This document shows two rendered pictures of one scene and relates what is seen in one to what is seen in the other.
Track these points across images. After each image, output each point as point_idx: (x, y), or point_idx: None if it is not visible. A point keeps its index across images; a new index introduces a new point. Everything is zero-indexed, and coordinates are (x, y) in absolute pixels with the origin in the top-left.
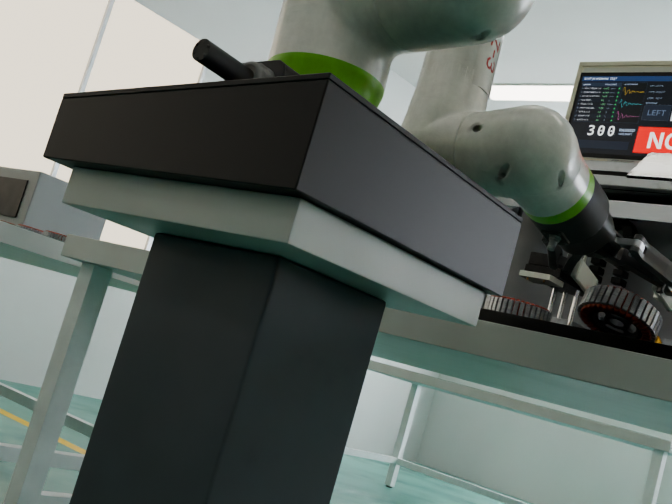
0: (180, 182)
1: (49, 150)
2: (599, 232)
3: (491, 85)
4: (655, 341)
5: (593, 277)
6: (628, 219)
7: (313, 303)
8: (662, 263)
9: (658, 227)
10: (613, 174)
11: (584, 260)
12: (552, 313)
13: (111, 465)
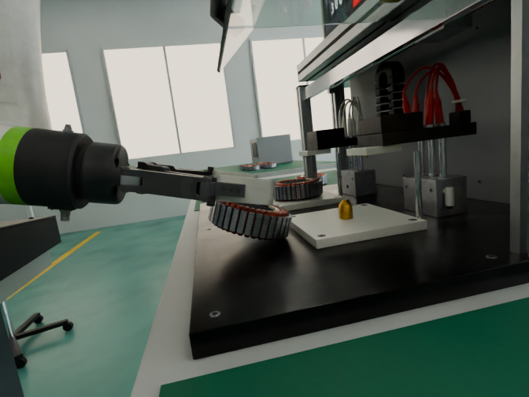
0: None
1: None
2: (86, 186)
3: (8, 90)
4: (340, 207)
5: (246, 176)
6: (353, 73)
7: None
8: (171, 183)
9: (421, 52)
10: (339, 38)
11: (358, 116)
12: (379, 153)
13: None
